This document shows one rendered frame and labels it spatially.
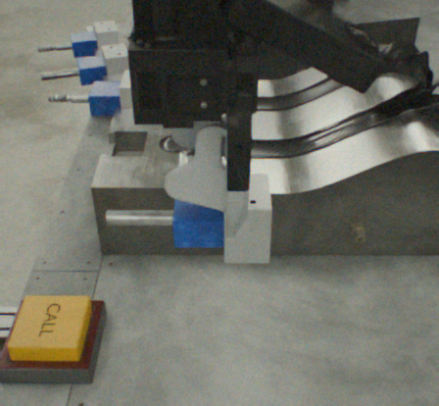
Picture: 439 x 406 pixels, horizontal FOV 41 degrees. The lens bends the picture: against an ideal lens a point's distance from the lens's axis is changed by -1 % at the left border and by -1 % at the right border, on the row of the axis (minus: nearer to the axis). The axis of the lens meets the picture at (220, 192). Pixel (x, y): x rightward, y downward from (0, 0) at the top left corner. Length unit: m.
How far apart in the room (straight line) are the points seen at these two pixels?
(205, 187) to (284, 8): 0.13
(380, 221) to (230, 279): 0.17
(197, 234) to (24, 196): 1.75
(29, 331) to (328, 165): 0.33
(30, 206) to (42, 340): 1.61
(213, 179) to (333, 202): 0.22
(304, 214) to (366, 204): 0.06
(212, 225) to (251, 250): 0.04
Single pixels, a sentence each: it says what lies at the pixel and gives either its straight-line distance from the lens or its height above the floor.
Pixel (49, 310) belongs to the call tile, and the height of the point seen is 0.84.
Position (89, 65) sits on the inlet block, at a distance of 0.91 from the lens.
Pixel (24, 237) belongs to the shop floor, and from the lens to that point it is 2.00.
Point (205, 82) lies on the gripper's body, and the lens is 0.38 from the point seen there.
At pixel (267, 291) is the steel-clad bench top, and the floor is 0.80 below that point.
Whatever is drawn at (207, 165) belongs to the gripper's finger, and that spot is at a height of 1.00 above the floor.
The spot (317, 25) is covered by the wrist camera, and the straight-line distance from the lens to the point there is 0.38.
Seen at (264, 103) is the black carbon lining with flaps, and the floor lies 0.88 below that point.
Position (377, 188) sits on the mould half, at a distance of 0.60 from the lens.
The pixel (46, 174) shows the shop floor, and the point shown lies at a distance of 2.28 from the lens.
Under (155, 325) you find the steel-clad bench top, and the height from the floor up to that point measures 0.80.
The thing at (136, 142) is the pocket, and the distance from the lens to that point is 0.69.
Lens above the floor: 1.23
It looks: 36 degrees down
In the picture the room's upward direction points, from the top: straight up
